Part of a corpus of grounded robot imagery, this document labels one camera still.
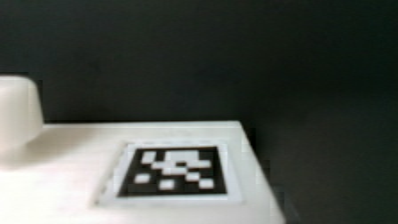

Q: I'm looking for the white front drawer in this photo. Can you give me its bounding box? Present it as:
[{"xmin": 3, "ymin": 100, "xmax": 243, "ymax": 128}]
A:
[{"xmin": 0, "ymin": 76, "xmax": 287, "ymax": 224}]

